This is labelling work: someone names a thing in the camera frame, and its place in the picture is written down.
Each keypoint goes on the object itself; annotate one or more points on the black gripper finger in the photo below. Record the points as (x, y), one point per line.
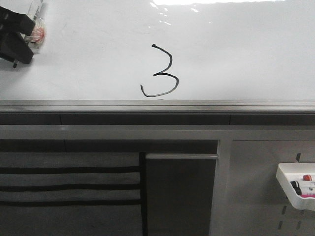
(13, 47)
(15, 22)

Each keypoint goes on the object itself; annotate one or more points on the white black-tipped whiteboard marker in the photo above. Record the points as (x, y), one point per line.
(38, 33)

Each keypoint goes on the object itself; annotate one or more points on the white whiteboard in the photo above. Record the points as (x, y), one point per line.
(217, 56)

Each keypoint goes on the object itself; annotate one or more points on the grey black-striped fabric organizer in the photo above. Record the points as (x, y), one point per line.
(72, 194)

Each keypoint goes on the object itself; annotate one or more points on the dark grey cabinet panel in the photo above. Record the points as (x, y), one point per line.
(179, 193)

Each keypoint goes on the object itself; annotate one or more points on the grey pegboard panel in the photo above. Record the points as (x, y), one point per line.
(256, 205)

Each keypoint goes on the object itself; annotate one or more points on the black-capped marker in tray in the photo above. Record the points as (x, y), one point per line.
(301, 187)

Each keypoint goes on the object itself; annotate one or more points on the white plastic marker tray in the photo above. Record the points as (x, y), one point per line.
(288, 172)

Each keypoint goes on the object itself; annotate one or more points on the red-capped marker in tray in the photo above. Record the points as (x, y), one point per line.
(307, 178)

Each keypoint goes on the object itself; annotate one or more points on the pink marker in tray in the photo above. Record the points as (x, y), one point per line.
(308, 195)

